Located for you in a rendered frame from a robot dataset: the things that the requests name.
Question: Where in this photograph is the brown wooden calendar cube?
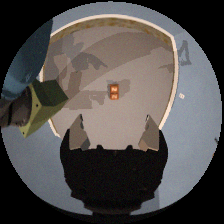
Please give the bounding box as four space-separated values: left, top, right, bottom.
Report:
111 86 118 93
111 93 118 100

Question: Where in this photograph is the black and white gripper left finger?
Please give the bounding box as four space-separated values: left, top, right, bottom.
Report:
60 114 90 179

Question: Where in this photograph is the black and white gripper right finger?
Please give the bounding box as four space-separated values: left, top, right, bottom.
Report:
138 115 168 180

